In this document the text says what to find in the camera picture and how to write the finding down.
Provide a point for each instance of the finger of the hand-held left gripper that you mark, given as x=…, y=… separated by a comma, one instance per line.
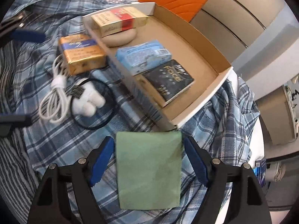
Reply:
x=14, y=120
x=28, y=36

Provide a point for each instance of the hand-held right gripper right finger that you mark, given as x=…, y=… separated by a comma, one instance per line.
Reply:
x=197, y=163

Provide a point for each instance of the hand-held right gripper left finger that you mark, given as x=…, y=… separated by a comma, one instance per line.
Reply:
x=102, y=163

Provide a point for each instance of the green cloth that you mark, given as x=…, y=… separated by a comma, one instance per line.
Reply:
x=149, y=168

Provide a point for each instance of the red and gold cigarette pack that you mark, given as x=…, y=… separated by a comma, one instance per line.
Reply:
x=112, y=21

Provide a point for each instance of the black tissue pack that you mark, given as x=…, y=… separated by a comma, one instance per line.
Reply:
x=170, y=79

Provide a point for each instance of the round beige case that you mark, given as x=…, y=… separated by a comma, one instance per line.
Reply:
x=119, y=40

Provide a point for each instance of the shallow cardboard box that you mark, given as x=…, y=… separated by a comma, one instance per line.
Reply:
x=186, y=51

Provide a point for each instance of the blue tissue pack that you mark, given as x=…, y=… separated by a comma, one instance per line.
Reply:
x=140, y=56

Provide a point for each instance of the blue plaid cloth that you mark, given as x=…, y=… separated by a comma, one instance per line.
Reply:
x=70, y=140

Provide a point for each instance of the gold and blue cigarette pack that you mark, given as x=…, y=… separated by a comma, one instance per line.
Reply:
x=79, y=51

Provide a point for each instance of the small blue pack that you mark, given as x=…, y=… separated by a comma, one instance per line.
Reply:
x=260, y=171

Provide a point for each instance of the beige vanity cabinet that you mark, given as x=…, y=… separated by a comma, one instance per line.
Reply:
x=275, y=121

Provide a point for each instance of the beige three-door fridge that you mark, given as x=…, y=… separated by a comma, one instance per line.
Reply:
x=233, y=16

